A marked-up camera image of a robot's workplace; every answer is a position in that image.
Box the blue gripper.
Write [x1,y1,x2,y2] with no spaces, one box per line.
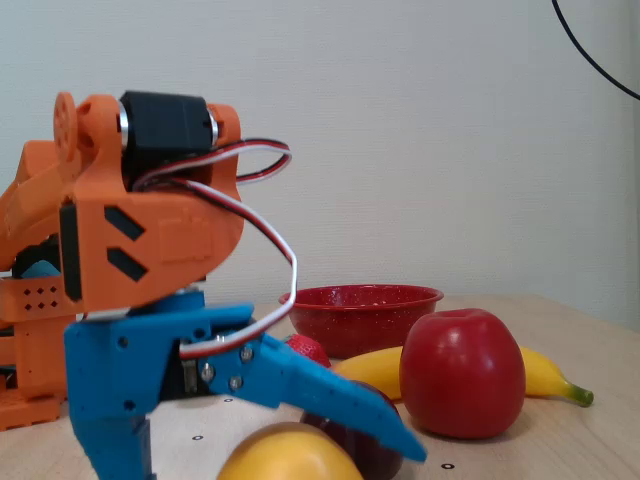
[63,292,256,480]

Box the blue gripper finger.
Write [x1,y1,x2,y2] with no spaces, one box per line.
[199,333,428,463]

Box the yellow orange toy peach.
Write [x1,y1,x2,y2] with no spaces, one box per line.
[215,422,364,480]

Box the orange robot base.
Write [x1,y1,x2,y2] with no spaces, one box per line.
[0,277,76,432]

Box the red speckled bowl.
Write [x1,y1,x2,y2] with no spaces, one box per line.
[278,284,445,360]

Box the red toy strawberry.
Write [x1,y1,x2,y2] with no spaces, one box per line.
[283,333,332,370]

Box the yellow toy banana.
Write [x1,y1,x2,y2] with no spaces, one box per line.
[330,345,595,409]

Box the dark purple toy plum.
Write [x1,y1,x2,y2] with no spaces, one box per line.
[299,380,407,480]

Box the red toy apple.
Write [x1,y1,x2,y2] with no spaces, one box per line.
[399,308,527,440]

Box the red white black servo cable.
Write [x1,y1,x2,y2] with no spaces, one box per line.
[130,138,300,360]

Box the thin black cable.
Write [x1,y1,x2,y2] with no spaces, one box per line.
[551,0,640,101]

